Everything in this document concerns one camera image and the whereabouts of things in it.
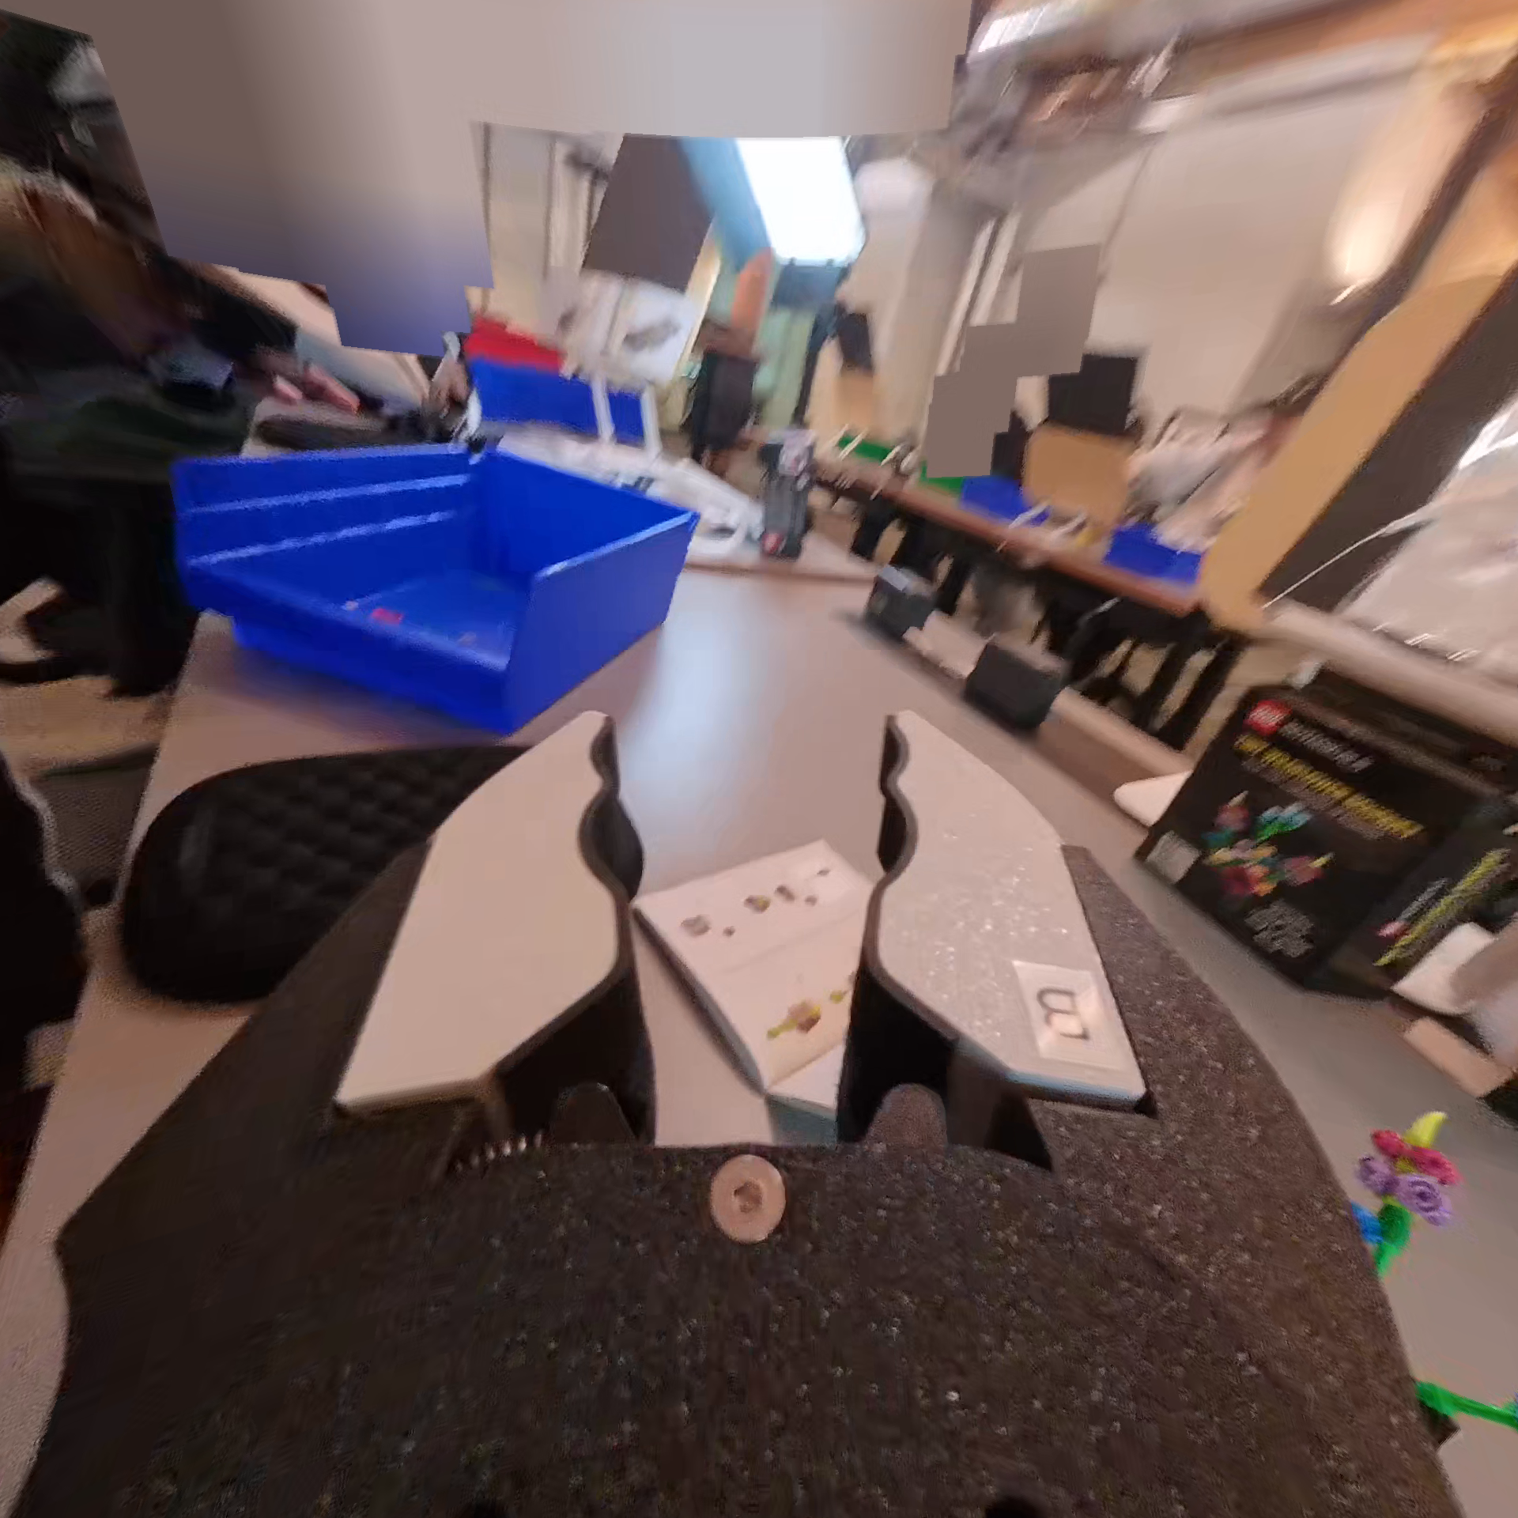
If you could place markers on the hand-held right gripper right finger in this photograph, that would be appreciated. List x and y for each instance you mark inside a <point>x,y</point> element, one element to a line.
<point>984,925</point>

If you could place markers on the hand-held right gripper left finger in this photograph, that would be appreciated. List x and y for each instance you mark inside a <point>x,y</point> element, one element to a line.
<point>499,937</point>

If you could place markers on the large blue plastic bin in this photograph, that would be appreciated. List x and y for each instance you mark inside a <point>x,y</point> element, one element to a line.
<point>594,556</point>

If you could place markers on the person's left forearm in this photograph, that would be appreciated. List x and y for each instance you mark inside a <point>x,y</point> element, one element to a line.
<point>72,272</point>

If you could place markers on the grey desk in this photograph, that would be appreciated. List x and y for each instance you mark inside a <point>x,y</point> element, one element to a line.
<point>760,664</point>

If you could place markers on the white instruction booklet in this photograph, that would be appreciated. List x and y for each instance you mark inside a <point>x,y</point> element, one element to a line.
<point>760,948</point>

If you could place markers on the dark grey power adapter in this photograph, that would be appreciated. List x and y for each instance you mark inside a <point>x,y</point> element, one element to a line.
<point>1011,686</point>
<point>899,601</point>

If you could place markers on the black padded wrist rest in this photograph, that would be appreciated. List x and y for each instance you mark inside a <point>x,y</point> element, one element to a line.
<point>239,877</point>

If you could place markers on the red plastic bin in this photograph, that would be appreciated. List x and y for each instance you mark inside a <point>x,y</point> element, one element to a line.
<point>511,344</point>

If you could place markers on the black flower set box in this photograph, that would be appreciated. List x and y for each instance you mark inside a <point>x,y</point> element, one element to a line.
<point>1293,830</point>

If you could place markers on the small blue plastic bin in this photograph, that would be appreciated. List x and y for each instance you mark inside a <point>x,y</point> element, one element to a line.
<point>557,400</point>

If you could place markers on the long wooden table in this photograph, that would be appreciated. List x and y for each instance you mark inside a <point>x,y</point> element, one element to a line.
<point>1067,556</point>

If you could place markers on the blue bin with bricks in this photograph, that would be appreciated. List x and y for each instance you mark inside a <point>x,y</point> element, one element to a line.
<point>1003,498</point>
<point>1158,554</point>

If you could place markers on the white picture box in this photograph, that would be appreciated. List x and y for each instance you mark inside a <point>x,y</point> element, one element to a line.
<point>634,326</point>

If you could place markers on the white open cardboard box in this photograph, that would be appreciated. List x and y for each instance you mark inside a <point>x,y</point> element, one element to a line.
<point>1453,966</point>

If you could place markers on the tall narrow black box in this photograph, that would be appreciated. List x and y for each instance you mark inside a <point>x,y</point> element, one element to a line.
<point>789,493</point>

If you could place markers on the white plastic bag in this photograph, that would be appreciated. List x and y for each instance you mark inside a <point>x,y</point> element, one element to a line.
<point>677,493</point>

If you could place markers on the toy brick flower bouquet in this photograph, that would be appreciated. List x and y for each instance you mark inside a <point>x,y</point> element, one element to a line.
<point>1419,1186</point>

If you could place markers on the black office chair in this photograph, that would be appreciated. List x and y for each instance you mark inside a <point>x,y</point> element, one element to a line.
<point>718,398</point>

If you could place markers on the clear document stand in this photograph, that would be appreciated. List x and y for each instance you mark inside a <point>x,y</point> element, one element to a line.
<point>1448,556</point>

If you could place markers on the studio light panel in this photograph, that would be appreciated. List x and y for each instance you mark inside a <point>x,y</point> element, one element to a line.
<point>801,195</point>

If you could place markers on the green toy brick stem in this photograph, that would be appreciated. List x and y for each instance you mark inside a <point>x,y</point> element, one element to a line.
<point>1471,1408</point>

